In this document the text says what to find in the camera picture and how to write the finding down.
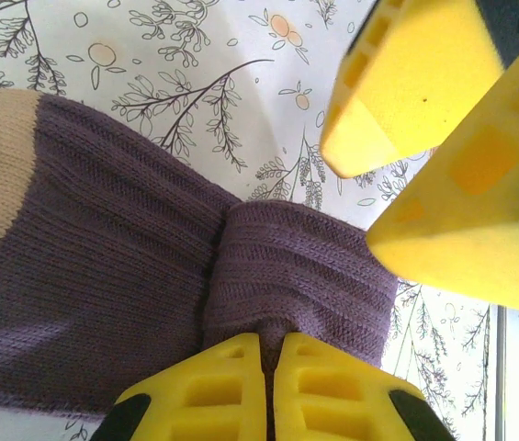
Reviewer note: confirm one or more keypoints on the purple sock with tan toe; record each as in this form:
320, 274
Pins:
103, 229

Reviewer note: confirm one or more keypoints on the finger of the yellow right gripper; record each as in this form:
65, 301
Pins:
479, 220
415, 78

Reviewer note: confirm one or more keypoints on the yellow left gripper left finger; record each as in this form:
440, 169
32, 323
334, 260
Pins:
213, 395

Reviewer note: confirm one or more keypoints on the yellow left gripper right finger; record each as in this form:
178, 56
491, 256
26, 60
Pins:
332, 404

